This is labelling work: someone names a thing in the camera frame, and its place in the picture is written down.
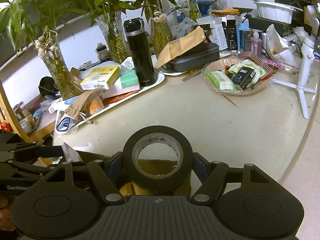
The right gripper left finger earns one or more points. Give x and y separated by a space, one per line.
103 173

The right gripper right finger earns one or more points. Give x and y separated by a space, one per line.
212 176

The black tape roll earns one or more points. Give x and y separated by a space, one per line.
158 143

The orange gloved right hand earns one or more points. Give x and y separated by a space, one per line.
5 212

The yellow foam holder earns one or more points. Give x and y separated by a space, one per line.
129 189

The brown cardboard box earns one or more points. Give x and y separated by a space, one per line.
154 167

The white plastic tray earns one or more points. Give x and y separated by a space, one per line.
110 100

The green white tissue box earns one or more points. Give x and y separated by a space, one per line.
125 83

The green wet wipes pack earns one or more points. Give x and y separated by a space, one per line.
220 80

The yellow medicine box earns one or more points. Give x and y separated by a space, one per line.
101 77

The wicker snack basket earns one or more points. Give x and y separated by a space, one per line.
230 67

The black snack packet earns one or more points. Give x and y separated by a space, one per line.
243 77

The black zip case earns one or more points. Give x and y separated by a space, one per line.
198 56

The brown paper envelope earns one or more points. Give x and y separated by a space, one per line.
180 46

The pink lotion bottle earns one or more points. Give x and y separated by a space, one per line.
256 44

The white plastic bag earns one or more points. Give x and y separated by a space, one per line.
278 48

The blue carton box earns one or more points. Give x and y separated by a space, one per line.
246 34

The black thermos bottle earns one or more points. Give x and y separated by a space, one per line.
140 52

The white tripod gimbal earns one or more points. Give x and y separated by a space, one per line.
308 57

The left glass vase bamboo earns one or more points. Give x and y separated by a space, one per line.
34 22

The glass vase bamboo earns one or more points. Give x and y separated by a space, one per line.
34 22
107 15

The middle glass vase bamboo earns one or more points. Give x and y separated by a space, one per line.
107 15

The white food container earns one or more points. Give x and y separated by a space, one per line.
276 11

